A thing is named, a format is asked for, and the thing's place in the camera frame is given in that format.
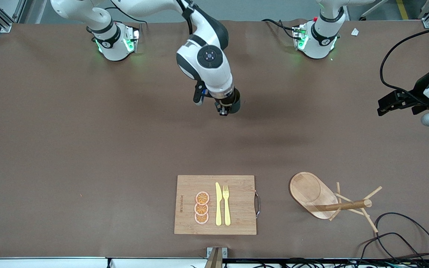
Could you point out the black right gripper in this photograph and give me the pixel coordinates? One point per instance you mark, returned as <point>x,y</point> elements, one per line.
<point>232,103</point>

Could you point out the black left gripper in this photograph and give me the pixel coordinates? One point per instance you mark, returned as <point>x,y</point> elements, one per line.
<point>418,90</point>

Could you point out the teal mug with yellow inside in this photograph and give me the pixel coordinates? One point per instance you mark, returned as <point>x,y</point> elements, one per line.
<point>237,104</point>

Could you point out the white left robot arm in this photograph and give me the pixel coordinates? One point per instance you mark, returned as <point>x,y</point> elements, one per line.
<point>320,41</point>

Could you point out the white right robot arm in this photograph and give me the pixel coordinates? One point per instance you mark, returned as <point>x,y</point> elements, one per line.
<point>207,59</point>

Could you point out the wooden mug rack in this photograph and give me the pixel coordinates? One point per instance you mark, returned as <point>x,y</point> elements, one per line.
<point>307,191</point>

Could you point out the white paper scrap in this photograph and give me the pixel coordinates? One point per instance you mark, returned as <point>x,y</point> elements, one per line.
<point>355,32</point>

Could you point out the orange slice toy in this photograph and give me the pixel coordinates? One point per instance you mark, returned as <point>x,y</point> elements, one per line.
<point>202,198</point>

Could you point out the yellow plastic knife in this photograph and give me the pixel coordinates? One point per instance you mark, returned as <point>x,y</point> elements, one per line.
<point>218,204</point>

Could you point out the yellow plastic fork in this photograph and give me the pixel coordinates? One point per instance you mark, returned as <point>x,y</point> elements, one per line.
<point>226,208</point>

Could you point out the aluminium profile post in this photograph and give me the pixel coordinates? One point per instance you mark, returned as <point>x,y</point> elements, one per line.
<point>216,257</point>

